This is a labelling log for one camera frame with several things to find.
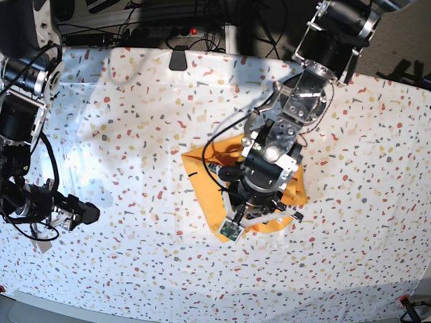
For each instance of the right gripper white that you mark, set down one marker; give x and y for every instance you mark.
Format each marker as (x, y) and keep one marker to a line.
(67, 214)

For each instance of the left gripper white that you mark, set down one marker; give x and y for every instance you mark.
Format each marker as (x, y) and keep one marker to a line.
(253, 198)

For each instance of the yellow T-shirt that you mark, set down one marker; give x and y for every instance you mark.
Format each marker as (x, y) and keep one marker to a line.
(207, 192)

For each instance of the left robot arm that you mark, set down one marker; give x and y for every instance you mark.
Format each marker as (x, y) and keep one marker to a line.
(328, 53)

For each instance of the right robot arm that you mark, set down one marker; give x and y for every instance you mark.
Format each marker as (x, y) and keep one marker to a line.
(31, 67)

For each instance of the terrazzo pattern tablecloth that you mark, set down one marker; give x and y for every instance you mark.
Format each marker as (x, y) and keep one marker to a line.
(119, 128)

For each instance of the black table clamp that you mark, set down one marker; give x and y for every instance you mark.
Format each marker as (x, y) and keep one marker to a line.
(178, 61)

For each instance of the black power strip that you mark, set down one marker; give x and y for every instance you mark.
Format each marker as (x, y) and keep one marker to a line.
(165, 31)

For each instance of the aluminium frame post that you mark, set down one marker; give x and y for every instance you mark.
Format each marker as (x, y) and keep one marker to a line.
(231, 39)

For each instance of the red-handled clamp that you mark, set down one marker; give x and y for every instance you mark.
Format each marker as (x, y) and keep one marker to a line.
(410, 314)

